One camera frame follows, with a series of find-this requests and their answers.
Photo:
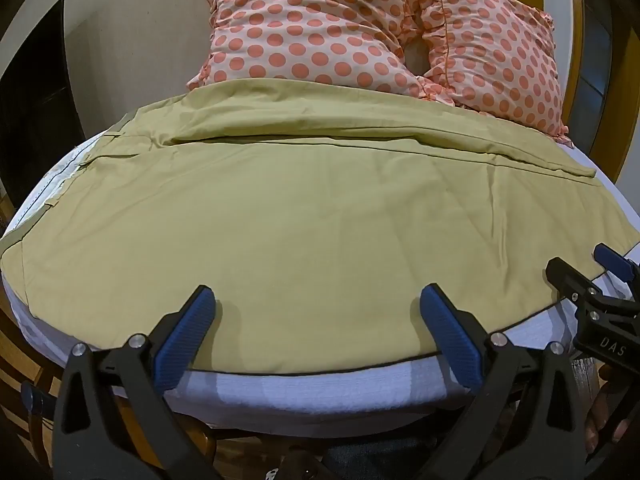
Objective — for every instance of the small polka dot pillow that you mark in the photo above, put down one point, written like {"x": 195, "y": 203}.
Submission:
{"x": 505, "y": 55}

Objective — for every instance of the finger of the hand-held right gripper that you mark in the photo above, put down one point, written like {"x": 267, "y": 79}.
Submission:
{"x": 567, "y": 276}
{"x": 616, "y": 261}

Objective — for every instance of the yellow wooden frame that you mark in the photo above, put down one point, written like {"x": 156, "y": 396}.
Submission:
{"x": 627, "y": 125}

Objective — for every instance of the large polka dot pillow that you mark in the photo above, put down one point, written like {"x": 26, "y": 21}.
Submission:
{"x": 310, "y": 25}

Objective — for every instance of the dark wooden door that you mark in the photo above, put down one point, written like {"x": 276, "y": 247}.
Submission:
{"x": 35, "y": 105}

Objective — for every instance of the white bed sheet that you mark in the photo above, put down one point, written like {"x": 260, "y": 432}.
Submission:
{"x": 300, "y": 390}

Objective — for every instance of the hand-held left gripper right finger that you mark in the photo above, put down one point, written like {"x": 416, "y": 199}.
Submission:
{"x": 449, "y": 334}

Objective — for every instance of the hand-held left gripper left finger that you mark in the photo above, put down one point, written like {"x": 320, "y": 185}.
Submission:
{"x": 186, "y": 332}

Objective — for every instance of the olive green pants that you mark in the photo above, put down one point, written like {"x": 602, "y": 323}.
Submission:
{"x": 300, "y": 240}

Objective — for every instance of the person's right hand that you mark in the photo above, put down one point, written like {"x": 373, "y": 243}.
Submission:
{"x": 607, "y": 410}

